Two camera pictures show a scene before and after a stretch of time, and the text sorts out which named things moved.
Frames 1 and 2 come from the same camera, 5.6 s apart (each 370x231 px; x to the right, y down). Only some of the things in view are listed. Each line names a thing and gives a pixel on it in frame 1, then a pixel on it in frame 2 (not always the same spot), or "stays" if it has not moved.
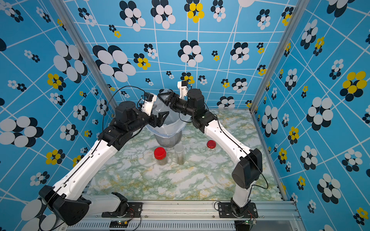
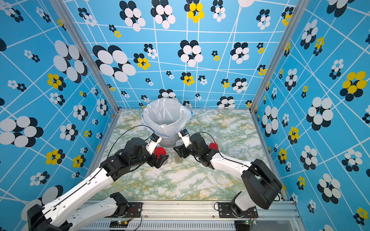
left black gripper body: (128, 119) → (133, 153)
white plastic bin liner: (174, 123) stays
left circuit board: (118, 224) stays
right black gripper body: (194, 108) → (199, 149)
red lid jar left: (160, 153) stays
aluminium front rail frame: (191, 217) stays
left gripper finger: (162, 116) → (159, 161)
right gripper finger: (166, 97) → (180, 151)
